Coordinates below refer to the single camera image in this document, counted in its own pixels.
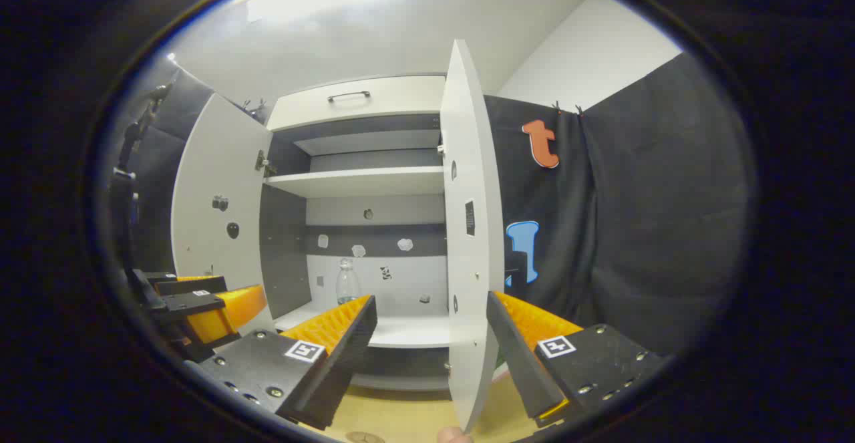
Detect white and grey cabinet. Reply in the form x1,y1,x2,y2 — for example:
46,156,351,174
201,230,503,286
257,74,452,391

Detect white cabinet shelf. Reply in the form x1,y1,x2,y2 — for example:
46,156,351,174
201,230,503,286
273,298,452,349
265,165,446,198

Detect clear plastic bottle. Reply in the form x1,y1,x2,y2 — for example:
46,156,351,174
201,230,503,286
335,258,362,306

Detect white cabinet door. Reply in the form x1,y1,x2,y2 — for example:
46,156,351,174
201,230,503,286
439,39,506,434
171,92,275,337

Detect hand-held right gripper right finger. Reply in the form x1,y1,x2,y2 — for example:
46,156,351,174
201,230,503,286
486,290,669,429

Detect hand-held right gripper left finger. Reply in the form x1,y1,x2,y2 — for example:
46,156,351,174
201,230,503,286
197,294,379,432

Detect white cabinet drawer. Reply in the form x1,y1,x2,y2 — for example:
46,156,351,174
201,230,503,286
267,75,447,132

